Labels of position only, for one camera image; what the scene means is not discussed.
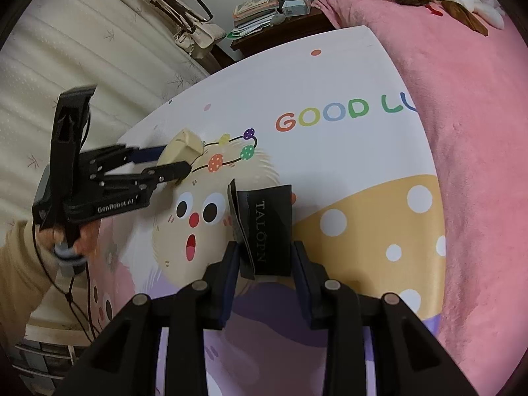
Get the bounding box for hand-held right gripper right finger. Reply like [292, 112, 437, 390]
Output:
[292, 240, 475, 396]

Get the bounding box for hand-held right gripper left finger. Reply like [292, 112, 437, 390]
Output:
[53, 241, 242, 396]

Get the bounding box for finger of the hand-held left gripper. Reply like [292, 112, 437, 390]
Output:
[88, 144, 170, 171]
[94, 160, 192, 192]

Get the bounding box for beige paper box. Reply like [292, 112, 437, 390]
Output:
[159, 129, 205, 166]

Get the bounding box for black paper box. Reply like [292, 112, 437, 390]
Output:
[227, 179, 295, 280]

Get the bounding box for person's left forearm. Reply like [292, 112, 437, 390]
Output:
[0, 218, 62, 331]

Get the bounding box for person's left hand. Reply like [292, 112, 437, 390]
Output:
[35, 219, 100, 256]

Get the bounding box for white floral curtain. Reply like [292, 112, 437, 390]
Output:
[0, 0, 211, 232]

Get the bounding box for cream handbag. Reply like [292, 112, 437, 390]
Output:
[173, 20, 225, 58]

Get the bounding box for cartoon printed tablecloth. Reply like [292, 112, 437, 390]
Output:
[74, 25, 448, 396]

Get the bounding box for metal rack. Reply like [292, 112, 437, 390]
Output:
[14, 326, 79, 380]

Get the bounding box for stack of books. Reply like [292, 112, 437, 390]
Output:
[227, 0, 281, 38]

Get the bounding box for brown wooden nightstand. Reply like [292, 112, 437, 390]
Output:
[214, 6, 337, 69]

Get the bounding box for light blue box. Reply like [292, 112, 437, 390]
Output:
[278, 0, 322, 17]

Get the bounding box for pink bed blanket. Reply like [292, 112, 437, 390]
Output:
[311, 0, 528, 384]

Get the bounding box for white plush toy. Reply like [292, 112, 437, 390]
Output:
[443, 0, 506, 29]

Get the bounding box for black cable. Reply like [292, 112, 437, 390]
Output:
[33, 223, 102, 343]

